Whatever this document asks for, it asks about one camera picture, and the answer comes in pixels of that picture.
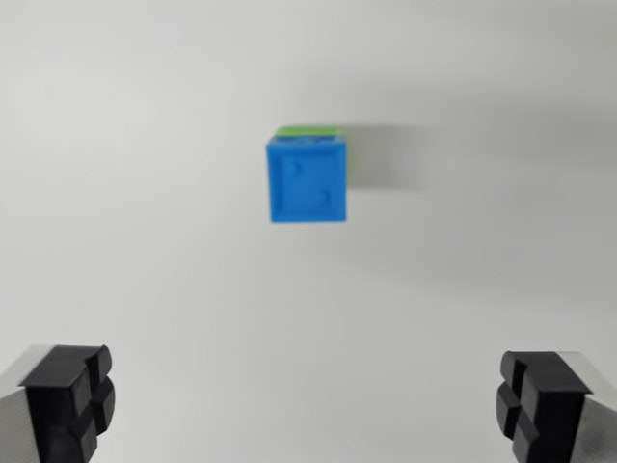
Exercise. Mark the black-padded silver gripper right finger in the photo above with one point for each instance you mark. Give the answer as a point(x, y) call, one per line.
point(549, 410)

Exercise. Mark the black-padded silver gripper left finger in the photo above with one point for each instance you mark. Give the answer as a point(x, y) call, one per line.
point(58, 405)

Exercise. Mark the blue embossed cube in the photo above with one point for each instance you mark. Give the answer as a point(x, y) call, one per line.
point(306, 183)

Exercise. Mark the green embossed cube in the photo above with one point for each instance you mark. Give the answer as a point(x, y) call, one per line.
point(308, 129)

